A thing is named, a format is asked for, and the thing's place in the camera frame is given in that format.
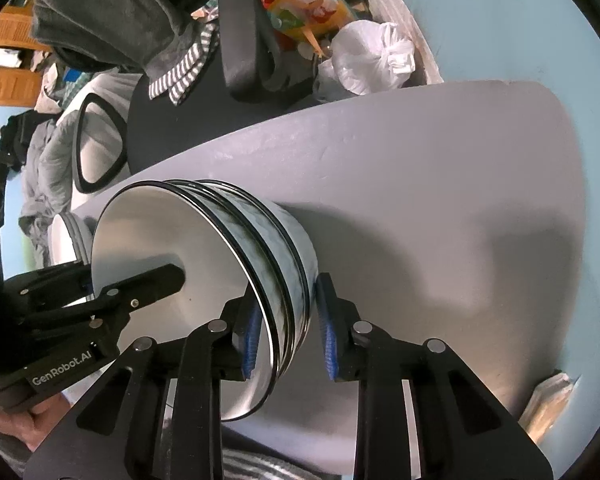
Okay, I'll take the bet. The person's left forearm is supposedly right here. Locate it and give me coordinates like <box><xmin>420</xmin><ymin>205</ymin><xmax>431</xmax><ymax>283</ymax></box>
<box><xmin>0</xmin><ymin>425</ymin><xmax>33</xmax><ymax>478</ymax></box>

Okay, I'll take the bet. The green checkered tablecloth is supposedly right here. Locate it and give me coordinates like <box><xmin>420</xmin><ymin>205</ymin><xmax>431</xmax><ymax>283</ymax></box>
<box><xmin>55</xmin><ymin>69</ymin><xmax>99</xmax><ymax>109</ymax></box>

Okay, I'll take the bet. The white plate with dark rim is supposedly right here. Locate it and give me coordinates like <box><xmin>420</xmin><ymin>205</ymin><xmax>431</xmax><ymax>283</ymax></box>
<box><xmin>67</xmin><ymin>214</ymin><xmax>90</xmax><ymax>263</ymax></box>
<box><xmin>47</xmin><ymin>212</ymin><xmax>83</xmax><ymax>267</ymax></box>

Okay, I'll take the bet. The orange plastic bag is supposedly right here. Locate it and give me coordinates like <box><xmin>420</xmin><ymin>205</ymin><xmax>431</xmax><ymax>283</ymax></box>
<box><xmin>260</xmin><ymin>0</ymin><xmax>353</xmax><ymax>45</ymax></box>

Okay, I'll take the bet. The person's left hand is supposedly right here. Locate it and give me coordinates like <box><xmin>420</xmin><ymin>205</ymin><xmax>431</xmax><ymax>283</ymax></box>
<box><xmin>0</xmin><ymin>392</ymin><xmax>73</xmax><ymax>451</ymax></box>

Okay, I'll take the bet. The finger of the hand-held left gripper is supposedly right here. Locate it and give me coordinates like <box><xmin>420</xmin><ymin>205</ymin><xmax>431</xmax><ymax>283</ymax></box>
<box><xmin>97</xmin><ymin>264</ymin><xmax>186</xmax><ymax>321</ymax></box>
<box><xmin>5</xmin><ymin>263</ymin><xmax>93</xmax><ymax>311</ymax></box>

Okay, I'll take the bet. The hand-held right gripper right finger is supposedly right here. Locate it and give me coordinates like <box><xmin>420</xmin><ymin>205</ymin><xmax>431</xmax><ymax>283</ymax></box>
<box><xmin>315</xmin><ymin>272</ymin><xmax>553</xmax><ymax>480</ymax></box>

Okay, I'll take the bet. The dark grey hoodie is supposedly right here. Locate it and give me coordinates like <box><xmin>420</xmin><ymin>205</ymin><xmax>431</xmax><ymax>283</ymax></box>
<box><xmin>30</xmin><ymin>0</ymin><xmax>221</xmax><ymax>107</ymax></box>

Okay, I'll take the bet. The black garment pile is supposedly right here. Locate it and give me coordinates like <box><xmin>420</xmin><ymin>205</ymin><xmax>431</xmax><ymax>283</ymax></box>
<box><xmin>0</xmin><ymin>110</ymin><xmax>61</xmax><ymax>161</ymax></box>

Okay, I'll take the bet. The orange wardrobe door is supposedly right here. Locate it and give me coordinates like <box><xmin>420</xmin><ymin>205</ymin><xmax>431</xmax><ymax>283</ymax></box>
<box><xmin>0</xmin><ymin>62</ymin><xmax>47</xmax><ymax>107</ymax></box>
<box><xmin>0</xmin><ymin>4</ymin><xmax>44</xmax><ymax>49</ymax></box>

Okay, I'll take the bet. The white tied trash bag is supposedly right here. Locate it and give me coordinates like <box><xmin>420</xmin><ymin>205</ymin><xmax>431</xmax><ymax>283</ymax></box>
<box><xmin>312</xmin><ymin>20</ymin><xmax>416</xmax><ymax>102</ymax></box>

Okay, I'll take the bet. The black office chair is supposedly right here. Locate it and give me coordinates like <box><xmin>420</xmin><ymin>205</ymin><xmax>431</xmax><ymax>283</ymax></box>
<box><xmin>75</xmin><ymin>0</ymin><xmax>331</xmax><ymax>193</ymax></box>

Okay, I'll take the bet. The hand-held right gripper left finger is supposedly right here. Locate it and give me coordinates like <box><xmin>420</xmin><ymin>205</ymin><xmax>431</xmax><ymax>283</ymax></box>
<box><xmin>22</xmin><ymin>297</ymin><xmax>261</xmax><ymax>480</ymax></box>

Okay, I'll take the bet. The zebra-striped cloth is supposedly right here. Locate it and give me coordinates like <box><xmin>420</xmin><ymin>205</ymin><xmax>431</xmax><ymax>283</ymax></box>
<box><xmin>220</xmin><ymin>447</ymin><xmax>301</xmax><ymax>480</ymax></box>

